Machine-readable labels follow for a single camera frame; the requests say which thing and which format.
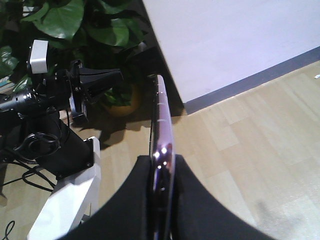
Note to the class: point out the black smartphone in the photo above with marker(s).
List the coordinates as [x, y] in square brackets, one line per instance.
[163, 162]

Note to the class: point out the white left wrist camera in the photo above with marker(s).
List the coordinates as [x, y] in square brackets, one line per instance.
[38, 57]

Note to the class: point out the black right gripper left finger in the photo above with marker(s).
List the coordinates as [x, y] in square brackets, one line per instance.
[124, 215]

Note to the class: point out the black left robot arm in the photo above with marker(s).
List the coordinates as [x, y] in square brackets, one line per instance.
[31, 130]

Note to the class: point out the green potted plant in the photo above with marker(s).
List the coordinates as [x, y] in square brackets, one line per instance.
[102, 34]

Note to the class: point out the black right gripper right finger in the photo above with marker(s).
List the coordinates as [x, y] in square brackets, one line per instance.
[197, 215]

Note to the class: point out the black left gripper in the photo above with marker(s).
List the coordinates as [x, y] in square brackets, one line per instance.
[78, 86]

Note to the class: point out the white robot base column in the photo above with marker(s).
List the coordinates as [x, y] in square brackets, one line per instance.
[66, 206]

